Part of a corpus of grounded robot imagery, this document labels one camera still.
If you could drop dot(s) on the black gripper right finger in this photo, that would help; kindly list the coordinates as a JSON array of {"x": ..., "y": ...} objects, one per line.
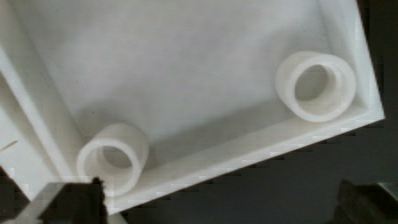
[{"x": 366, "y": 203}]

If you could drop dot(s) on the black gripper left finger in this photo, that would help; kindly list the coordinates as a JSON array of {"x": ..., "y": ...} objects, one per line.
[{"x": 67, "y": 204}]

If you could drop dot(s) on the white square tabletop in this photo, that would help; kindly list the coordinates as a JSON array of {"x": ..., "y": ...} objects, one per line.
[{"x": 176, "y": 87}]

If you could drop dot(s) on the white U-shaped obstacle fence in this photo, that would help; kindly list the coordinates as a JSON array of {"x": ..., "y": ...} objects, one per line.
[{"x": 23, "y": 159}]

